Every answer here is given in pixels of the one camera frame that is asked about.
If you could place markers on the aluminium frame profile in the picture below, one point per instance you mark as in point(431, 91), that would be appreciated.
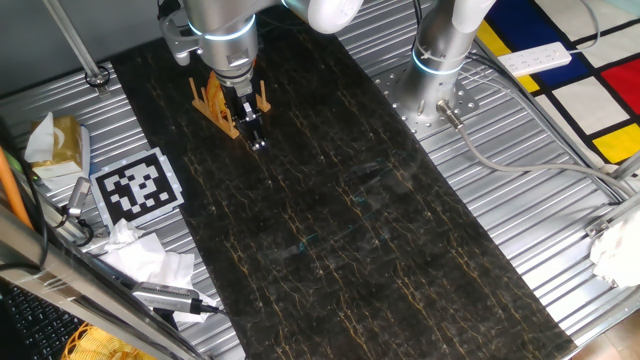
point(610, 217)

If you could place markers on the orange stick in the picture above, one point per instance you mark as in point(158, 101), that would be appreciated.
point(11, 190)

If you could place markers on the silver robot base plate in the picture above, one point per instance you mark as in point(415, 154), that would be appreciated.
point(445, 112)

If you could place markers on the yellow woven basket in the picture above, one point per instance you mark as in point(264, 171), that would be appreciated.
point(100, 347)

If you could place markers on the wooden dish rack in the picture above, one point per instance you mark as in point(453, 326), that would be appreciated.
point(215, 117)

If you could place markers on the gold tissue pack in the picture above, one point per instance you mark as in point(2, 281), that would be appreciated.
point(62, 145)

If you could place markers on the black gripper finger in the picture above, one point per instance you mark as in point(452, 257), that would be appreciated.
point(258, 140)
point(245, 132)

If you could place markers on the black keyboard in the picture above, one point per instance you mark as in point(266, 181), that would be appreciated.
point(35, 325)

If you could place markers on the silver aluminium pole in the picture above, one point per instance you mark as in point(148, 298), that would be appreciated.
point(75, 45)

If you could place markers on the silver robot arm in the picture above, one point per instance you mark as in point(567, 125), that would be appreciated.
point(440, 45)

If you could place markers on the black marble pattern mat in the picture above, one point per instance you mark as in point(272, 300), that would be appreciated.
point(350, 225)

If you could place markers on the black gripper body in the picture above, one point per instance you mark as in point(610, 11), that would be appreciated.
point(247, 107)

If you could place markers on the silver adapter box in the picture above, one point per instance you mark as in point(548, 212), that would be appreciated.
point(165, 296)

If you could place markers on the black white fiducial marker board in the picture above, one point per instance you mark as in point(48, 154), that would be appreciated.
point(136, 187)

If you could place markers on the silver metal frame bar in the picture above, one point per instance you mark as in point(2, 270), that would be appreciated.
point(75, 290)

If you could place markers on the white crumpled cloth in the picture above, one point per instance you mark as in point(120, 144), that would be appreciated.
point(617, 252)

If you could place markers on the white power strip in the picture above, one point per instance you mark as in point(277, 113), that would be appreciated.
point(535, 58)

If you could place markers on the colourful block pattern cloth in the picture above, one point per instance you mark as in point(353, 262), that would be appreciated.
point(590, 100)

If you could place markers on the small silver camera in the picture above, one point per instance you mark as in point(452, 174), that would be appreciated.
point(78, 196)

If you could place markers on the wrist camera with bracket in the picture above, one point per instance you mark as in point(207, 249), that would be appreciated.
point(177, 42)

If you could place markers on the flat white tissue sheet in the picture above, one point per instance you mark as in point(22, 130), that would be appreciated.
point(150, 260)

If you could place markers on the crumpled white tissue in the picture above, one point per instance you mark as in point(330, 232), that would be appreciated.
point(122, 234)

